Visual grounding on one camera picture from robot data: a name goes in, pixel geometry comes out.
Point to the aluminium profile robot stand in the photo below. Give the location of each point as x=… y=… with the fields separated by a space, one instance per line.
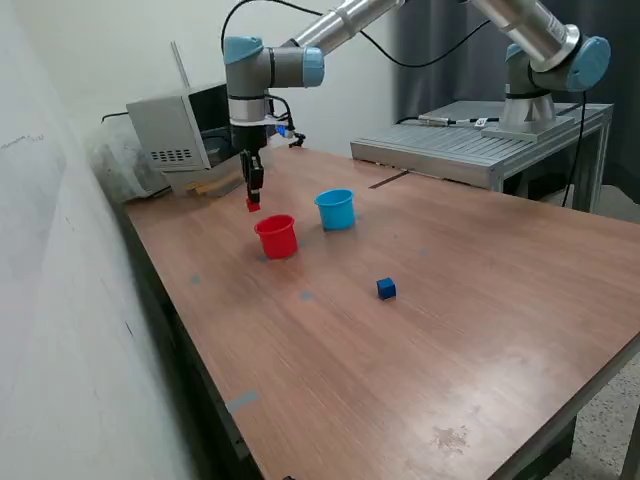
x=450 y=150

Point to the long blue-grey tape strip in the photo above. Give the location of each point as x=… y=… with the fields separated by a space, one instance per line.
x=242 y=401

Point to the silver microwave oven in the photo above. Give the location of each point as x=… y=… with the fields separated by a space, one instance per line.
x=165 y=125

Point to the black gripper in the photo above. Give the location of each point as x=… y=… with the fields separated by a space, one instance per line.
x=248 y=137

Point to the shiny metal riser box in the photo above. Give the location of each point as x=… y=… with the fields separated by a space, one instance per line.
x=180 y=179

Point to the dark grey curtain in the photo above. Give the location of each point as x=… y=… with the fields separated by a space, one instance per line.
x=450 y=85

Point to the aluminium robot mounting plate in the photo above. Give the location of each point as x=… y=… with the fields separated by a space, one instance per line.
x=530 y=132

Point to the red plastic cup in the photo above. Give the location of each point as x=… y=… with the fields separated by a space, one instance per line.
x=276 y=240

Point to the red cube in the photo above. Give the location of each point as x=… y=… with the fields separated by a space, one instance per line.
x=252 y=206

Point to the blue plastic cup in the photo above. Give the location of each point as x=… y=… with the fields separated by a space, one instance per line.
x=336 y=212

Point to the blue cube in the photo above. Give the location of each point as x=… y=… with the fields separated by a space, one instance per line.
x=386 y=288

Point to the white upright rod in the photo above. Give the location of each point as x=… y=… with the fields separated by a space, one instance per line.
x=181 y=65

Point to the clear plastic bag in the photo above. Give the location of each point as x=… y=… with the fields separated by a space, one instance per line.
x=115 y=165

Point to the grey metal table frame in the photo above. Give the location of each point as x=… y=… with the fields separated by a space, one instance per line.
x=545 y=450

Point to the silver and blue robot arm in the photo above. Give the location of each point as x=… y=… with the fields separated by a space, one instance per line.
x=245 y=80

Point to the dark flat strip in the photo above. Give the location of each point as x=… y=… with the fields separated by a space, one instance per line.
x=387 y=180

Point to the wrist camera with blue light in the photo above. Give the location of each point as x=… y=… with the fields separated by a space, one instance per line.
x=281 y=129

